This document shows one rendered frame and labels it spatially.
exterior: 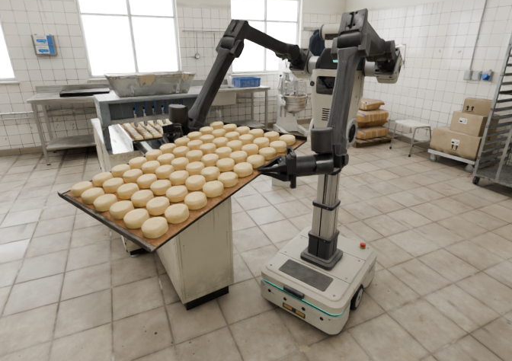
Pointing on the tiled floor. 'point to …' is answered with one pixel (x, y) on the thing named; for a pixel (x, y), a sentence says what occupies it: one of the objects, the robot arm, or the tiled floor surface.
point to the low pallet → (372, 141)
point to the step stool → (414, 132)
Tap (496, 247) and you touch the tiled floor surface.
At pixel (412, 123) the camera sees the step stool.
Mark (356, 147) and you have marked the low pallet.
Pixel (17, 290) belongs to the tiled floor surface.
